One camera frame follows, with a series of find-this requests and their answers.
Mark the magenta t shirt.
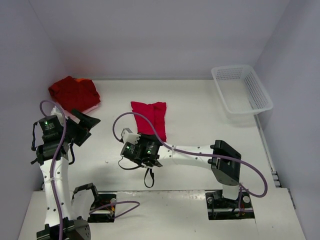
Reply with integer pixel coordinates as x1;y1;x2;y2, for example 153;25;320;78
130;101;167;142

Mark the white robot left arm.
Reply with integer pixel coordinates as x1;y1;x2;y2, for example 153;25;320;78
31;109;100;240

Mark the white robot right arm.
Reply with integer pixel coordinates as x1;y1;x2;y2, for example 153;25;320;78
120;131;241;206

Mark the pink folded t shirt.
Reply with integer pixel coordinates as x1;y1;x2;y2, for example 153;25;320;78
84;104;100;113

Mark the dark red folded t shirt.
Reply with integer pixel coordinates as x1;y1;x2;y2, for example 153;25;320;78
48;76;101;113

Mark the white plastic basket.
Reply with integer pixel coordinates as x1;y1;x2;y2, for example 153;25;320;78
211;64;274;127

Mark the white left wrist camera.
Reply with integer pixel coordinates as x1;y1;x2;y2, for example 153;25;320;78
50;106;63;123

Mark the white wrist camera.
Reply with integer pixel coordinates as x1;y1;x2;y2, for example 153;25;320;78
121;127;141;145
50;106;63;123

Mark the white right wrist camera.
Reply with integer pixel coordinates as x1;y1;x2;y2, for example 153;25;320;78
121;127;141;145

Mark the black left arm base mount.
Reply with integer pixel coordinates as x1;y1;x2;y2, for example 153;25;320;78
71;183;117;223

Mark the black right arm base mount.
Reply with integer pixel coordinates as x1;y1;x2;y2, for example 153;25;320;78
205;190;255;221

